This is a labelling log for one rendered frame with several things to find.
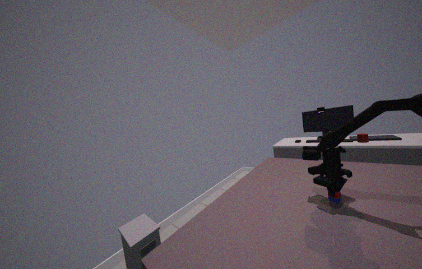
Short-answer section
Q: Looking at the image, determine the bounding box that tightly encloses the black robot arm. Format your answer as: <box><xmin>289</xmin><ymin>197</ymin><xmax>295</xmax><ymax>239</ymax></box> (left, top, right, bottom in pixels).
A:
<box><xmin>302</xmin><ymin>94</ymin><xmax>422</xmax><ymax>176</ymax></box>

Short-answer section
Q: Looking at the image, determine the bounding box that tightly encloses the red block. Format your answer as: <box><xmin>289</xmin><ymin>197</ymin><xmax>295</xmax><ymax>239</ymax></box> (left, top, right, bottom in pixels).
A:
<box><xmin>328</xmin><ymin>192</ymin><xmax>341</xmax><ymax>199</ymax></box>

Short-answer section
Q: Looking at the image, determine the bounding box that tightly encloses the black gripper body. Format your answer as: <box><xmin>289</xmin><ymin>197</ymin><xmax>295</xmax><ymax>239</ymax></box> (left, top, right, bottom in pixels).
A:
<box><xmin>313</xmin><ymin>161</ymin><xmax>352</xmax><ymax>188</ymax></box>

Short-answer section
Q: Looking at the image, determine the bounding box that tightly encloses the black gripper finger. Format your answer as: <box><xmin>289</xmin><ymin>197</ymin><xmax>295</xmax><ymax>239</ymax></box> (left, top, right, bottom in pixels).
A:
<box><xmin>336</xmin><ymin>178</ymin><xmax>347</xmax><ymax>192</ymax></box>
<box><xmin>327</xmin><ymin>184</ymin><xmax>339</xmax><ymax>197</ymax></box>

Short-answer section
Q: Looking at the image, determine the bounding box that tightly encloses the blue toy brick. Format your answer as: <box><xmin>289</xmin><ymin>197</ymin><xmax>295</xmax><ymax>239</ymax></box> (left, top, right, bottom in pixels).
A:
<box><xmin>328</xmin><ymin>196</ymin><xmax>342</xmax><ymax>203</ymax></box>

